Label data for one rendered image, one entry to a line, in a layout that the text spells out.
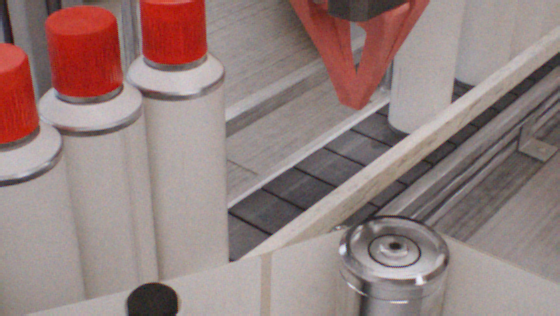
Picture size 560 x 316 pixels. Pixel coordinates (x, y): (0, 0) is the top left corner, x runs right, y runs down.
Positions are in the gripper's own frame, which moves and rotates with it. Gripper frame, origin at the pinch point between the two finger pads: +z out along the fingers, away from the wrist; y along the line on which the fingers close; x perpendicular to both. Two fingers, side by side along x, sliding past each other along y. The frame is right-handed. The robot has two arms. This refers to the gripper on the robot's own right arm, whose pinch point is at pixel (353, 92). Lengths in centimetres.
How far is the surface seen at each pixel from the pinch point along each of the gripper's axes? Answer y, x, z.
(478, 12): 28.9, 6.4, 5.6
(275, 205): 3.4, 8.6, 13.5
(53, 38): -14.6, 6.7, -6.4
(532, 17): 35.9, 4.1, 7.6
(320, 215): 0.8, 2.6, 10.2
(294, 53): 32.2, 29.7, 17.6
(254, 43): 31.2, 34.7, 17.5
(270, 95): 4.4, 9.9, 5.2
